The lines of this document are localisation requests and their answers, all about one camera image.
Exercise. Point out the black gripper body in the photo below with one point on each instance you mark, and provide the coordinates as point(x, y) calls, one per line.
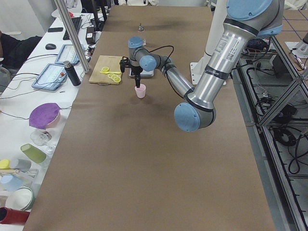
point(136, 70)

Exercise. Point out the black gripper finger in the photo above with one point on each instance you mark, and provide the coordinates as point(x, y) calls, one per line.
point(136, 80)

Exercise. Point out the pink plastic cup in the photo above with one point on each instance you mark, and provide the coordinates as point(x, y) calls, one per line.
point(140, 91)

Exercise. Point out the glass sauce bottle steel top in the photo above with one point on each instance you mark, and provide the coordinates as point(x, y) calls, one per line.
point(140, 28)

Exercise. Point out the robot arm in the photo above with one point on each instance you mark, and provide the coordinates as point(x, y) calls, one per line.
point(245, 20)

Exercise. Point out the silver digital kitchen scale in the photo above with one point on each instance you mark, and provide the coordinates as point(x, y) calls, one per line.
point(142, 74)

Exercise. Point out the green plastic cup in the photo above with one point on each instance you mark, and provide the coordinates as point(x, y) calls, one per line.
point(33, 153)

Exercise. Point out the grey cup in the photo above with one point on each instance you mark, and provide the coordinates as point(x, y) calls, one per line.
point(20, 164)

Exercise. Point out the light blue cup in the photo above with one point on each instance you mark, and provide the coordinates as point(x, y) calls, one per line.
point(11, 182)

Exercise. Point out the red cup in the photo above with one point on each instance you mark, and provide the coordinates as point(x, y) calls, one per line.
point(12, 216)

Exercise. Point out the yellow plastic knife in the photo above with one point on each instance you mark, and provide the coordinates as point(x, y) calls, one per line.
point(110, 72)

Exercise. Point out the bamboo cutting board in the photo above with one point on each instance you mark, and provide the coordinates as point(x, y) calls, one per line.
point(105, 60)

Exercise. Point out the lemon slice under knife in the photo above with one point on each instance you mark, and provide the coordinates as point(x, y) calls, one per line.
point(105, 69)

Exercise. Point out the black label box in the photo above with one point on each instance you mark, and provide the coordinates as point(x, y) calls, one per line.
point(90, 35)

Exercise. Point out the black water bottle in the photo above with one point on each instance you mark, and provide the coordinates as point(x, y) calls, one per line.
point(70, 70)

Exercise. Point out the far blue teach pendant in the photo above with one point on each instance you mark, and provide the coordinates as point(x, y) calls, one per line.
point(67, 53)

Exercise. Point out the blue teach pendant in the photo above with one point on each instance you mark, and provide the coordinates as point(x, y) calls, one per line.
point(67, 53)
point(51, 78)

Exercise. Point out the near blue teach pendant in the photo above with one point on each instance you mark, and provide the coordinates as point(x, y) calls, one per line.
point(51, 78)

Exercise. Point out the black computer mouse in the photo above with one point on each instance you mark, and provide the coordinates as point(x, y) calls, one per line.
point(50, 46)

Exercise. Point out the black smartphone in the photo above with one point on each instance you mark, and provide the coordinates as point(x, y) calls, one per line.
point(55, 29)

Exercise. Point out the purple cloth on bowl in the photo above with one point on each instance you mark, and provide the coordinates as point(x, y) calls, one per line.
point(45, 116)

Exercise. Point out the clear wine glass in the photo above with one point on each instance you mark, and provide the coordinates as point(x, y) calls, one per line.
point(43, 138)

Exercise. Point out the white green-rimmed bowl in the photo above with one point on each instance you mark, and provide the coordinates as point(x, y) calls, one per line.
point(22, 199)

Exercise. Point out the lemon slice near handle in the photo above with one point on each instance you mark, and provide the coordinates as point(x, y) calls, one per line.
point(116, 79)

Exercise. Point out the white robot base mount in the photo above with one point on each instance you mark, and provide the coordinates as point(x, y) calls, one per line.
point(204, 62)

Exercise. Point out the aluminium frame post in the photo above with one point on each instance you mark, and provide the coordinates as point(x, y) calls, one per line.
point(66, 19)

